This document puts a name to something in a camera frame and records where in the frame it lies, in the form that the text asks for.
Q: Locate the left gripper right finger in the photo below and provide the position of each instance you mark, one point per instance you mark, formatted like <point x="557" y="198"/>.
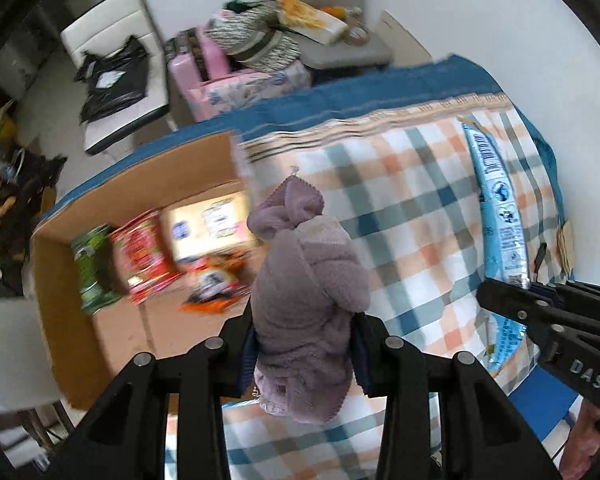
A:
<point x="445" y="418"/>

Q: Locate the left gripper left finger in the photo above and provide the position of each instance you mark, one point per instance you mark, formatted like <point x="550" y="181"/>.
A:
<point x="123" y="435"/>

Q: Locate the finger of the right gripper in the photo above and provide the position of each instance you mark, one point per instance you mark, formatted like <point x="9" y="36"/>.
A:
<point x="520" y="304"/>
<point x="580" y="289"/>

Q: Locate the blue long snack packet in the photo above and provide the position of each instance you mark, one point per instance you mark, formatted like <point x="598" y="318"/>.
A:
<point x="505" y="250"/>

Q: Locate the orange snack packet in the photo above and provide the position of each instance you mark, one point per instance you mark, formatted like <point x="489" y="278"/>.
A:
<point x="217" y="282"/>

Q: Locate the green snack packet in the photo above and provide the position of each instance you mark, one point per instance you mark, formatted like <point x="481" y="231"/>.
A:
<point x="98" y="281"/>

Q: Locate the red snack packet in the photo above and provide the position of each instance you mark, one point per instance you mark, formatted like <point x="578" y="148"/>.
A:
<point x="142" y="260"/>

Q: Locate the purple fuzzy cloth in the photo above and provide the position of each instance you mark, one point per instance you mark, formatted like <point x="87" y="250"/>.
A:
<point x="309" y="286"/>

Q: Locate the yellow snack packet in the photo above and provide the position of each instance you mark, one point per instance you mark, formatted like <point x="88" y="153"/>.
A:
<point x="196" y="229"/>

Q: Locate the person's right hand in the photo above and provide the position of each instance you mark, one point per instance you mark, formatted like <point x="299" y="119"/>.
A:
<point x="582" y="444"/>

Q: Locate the brown paper tag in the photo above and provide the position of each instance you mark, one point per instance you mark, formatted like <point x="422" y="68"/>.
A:
<point x="565" y="246"/>

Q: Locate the black clip on blanket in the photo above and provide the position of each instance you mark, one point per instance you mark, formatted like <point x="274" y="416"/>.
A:
<point x="537" y="262"/>

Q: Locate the wooden chair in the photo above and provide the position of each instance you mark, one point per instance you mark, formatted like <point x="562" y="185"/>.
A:
<point x="29" y="439"/>

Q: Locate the grey chair near table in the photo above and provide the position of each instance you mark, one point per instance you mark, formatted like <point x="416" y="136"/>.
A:
<point x="26" y="380"/>

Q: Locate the brown cardboard box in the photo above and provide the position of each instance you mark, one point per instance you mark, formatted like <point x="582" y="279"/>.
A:
<point x="87" y="350"/>

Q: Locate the floral pink bag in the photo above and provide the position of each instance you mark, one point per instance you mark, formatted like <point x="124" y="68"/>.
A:
<point x="244" y="88"/>

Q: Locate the tape roll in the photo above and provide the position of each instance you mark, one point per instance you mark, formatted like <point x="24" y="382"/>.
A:
<point x="356" y="35"/>

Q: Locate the pink suitcase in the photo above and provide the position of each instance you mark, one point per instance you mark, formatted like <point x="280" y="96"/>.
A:
<point x="195" y="60"/>

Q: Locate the black plastic bag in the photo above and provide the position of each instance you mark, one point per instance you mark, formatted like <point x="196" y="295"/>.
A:
<point x="114" y="82"/>

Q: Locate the yellow white package on chair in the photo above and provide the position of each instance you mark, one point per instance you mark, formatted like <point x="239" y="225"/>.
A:
<point x="309" y="22"/>

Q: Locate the white leather chair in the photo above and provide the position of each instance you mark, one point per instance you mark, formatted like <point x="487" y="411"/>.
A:
<point x="103" y="30"/>

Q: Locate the flat cardboard against wall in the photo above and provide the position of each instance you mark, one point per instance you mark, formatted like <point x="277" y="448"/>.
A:
<point x="406" y="50"/>

